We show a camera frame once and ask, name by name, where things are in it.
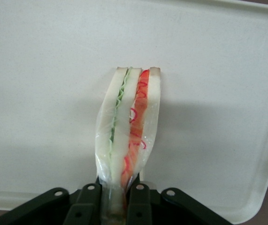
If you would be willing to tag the cream rectangular plastic tray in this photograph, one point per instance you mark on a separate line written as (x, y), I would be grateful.
(54, 70)

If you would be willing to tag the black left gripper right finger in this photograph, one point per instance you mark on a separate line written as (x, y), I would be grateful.
(138, 206)

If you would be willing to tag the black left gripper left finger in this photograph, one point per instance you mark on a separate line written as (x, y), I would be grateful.
(86, 206)

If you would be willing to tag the plastic-wrapped triangle sandwich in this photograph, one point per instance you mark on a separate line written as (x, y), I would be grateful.
(124, 122)

